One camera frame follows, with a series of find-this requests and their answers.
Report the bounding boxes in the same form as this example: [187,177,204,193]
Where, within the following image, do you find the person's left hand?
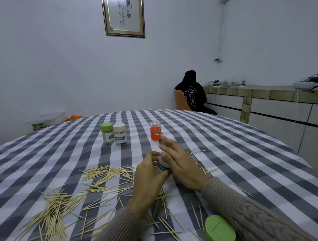
[127,151,172,217]

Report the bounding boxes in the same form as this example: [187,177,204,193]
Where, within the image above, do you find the person's right hand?
[159,135,211,193]

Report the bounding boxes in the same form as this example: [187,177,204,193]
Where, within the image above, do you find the clear green-label toothpick jar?
[156,142,172,175]

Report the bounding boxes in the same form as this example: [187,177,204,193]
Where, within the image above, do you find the person's right forearm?
[201,177,316,241]

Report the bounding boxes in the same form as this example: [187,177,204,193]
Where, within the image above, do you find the person's left forearm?
[95,207,144,241]

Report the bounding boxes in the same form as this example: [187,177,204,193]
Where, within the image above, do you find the clear cup with red insert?
[150,122,162,142]

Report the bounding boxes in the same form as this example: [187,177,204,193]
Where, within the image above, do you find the orange chair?
[174,89,192,112]

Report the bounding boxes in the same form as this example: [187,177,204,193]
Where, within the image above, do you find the grey white checkered tablecloth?
[0,109,318,241]

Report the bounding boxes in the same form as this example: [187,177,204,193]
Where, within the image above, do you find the beige-lid toothpick jar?
[112,123,128,146]

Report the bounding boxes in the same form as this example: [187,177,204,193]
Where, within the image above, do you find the green-lid toothpick jar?
[100,123,115,145]

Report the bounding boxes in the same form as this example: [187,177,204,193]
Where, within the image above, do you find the green plastic jar lid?
[204,215,237,241]

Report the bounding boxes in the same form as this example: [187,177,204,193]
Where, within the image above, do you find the small items on counter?
[208,80,246,87]

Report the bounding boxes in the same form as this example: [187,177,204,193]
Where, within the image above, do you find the orange plastic bag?
[62,115,83,123]

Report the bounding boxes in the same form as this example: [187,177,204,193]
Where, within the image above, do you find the tiled counter with white cabinets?
[202,85,318,162]

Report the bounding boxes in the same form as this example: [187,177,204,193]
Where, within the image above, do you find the scattered wooden toothpicks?
[0,148,254,241]

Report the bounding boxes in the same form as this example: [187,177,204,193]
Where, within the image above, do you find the clear plastic storage box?
[25,111,68,131]

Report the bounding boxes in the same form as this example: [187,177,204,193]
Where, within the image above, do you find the gold framed calligraphy picture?
[102,0,146,38]

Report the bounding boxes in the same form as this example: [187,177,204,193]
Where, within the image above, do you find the white device on counter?
[292,74,318,91]

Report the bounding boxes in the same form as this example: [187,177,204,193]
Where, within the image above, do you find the thin white wall cable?
[218,2,228,59]

